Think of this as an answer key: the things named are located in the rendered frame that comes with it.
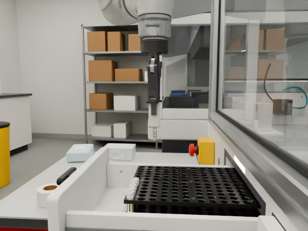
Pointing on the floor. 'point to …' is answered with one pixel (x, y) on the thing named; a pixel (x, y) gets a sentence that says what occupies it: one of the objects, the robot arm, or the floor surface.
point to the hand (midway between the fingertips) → (154, 114)
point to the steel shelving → (111, 81)
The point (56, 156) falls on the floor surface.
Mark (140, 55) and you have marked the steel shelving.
